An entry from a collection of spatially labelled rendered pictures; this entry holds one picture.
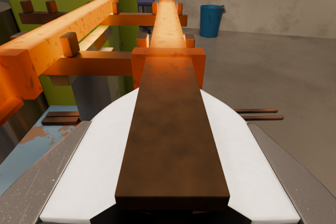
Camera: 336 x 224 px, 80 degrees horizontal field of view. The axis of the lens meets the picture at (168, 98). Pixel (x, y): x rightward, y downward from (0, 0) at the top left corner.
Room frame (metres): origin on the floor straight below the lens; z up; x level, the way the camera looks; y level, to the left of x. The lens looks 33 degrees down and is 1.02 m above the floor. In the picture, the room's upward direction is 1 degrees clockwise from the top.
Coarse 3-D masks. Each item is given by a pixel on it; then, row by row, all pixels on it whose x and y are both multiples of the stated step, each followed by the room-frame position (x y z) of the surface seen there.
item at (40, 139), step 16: (32, 128) 0.36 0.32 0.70; (48, 128) 0.36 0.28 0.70; (64, 128) 0.36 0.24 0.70; (32, 144) 0.31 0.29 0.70; (48, 144) 0.31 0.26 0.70; (16, 160) 0.26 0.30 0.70; (32, 160) 0.26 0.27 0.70; (0, 176) 0.23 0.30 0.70; (16, 176) 0.23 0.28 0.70; (0, 192) 0.20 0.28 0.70
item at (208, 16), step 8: (200, 8) 3.55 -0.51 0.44; (208, 8) 3.41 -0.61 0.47; (216, 8) 3.39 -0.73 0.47; (224, 8) 3.52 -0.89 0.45; (200, 16) 3.55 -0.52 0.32; (208, 16) 3.42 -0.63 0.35; (216, 16) 3.41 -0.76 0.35; (200, 24) 3.54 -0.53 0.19; (208, 24) 3.42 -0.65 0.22; (216, 24) 3.44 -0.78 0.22; (200, 32) 3.54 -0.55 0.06; (208, 32) 3.43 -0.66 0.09; (216, 32) 3.48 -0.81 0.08
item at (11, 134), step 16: (0, 0) 0.76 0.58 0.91; (0, 16) 0.57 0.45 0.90; (0, 32) 0.54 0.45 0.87; (16, 32) 0.61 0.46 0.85; (16, 112) 0.46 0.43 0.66; (32, 112) 0.52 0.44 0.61; (0, 128) 0.41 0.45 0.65; (16, 128) 0.43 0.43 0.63; (0, 144) 0.41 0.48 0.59; (16, 144) 0.41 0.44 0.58; (0, 160) 0.40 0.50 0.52
